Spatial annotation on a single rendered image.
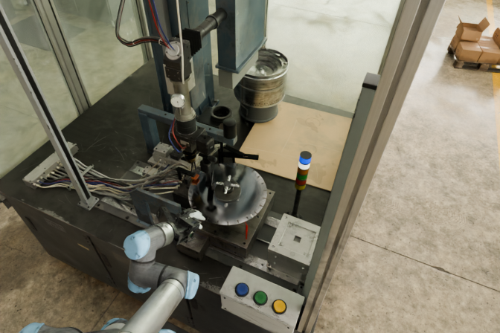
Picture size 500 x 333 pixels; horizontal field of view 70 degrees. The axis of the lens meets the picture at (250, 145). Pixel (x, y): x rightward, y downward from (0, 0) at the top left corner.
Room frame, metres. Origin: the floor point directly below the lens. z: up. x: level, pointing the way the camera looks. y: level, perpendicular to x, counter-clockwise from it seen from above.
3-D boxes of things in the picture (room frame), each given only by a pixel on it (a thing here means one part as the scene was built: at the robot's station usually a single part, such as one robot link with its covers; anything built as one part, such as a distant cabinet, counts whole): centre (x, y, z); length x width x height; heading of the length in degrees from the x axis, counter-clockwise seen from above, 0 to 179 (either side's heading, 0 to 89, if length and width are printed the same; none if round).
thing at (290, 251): (0.74, -0.20, 0.82); 0.18 x 0.18 x 0.15; 67
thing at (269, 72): (1.71, -0.05, 0.93); 0.31 x 0.31 x 0.36
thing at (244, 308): (0.52, -0.06, 0.82); 0.28 x 0.11 x 0.15; 67
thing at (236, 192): (0.93, 0.09, 0.96); 0.11 x 0.11 x 0.03
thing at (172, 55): (1.12, 0.18, 1.45); 0.35 x 0.07 x 0.28; 157
